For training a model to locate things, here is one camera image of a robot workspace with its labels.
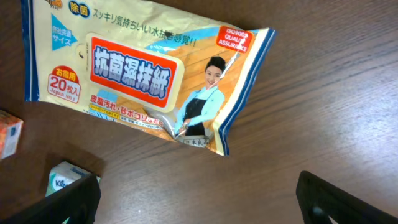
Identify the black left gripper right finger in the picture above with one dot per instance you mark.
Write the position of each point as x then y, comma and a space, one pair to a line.
322, 202

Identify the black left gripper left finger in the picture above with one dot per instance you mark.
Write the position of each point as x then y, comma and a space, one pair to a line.
75, 203

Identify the small green tissue pack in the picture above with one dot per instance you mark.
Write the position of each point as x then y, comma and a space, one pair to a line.
63, 175

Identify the small orange packet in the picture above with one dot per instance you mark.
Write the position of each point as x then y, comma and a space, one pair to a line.
11, 127

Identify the beige wet wipes pack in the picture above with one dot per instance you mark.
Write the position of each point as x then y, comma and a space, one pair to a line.
170, 73

